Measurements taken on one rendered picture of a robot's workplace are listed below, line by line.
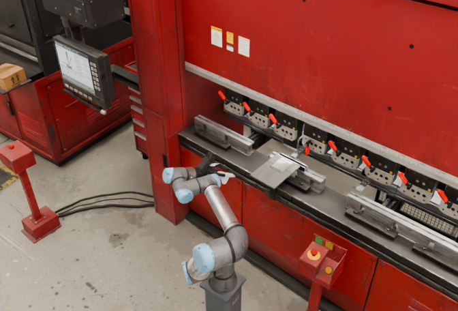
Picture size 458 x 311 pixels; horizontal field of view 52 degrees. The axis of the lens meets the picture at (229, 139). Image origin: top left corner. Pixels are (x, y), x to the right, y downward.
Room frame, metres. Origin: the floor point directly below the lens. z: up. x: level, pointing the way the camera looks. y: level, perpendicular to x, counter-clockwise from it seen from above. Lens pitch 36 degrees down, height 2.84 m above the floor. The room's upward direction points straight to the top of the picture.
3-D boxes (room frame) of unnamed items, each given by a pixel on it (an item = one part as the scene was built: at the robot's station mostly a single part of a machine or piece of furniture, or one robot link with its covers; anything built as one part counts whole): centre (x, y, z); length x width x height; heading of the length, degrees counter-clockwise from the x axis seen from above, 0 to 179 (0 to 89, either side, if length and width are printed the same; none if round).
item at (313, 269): (1.70, -0.51, 0.75); 0.20 x 0.16 x 0.18; 53
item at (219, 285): (1.55, 0.03, 0.82); 0.15 x 0.15 x 0.10
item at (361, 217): (1.85, -0.80, 0.89); 0.30 x 0.05 x 0.03; 49
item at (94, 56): (2.66, 0.90, 1.42); 0.45 x 0.12 x 0.36; 50
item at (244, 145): (2.65, 0.04, 0.92); 0.50 x 0.06 x 0.10; 49
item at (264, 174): (2.18, -0.28, 1.00); 0.26 x 0.18 x 0.01; 139
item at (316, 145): (2.17, -0.51, 1.26); 0.15 x 0.09 x 0.17; 49
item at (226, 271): (1.54, 0.04, 0.94); 0.13 x 0.12 x 0.14; 114
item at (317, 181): (2.25, -0.42, 0.92); 0.39 x 0.06 x 0.10; 49
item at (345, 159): (2.04, -0.66, 1.26); 0.15 x 0.09 x 0.17; 49
